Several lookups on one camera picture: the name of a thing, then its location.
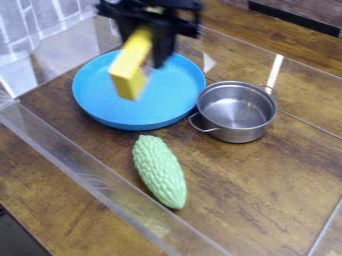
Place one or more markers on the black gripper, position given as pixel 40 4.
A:
pixel 168 16

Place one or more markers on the yellow butter brick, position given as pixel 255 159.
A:
pixel 131 67

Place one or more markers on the blue round tray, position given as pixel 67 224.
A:
pixel 164 103

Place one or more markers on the small steel pot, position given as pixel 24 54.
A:
pixel 235 111

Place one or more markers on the green bitter gourd toy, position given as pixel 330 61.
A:
pixel 160 171

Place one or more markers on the clear acrylic enclosure wall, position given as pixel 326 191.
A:
pixel 161 227

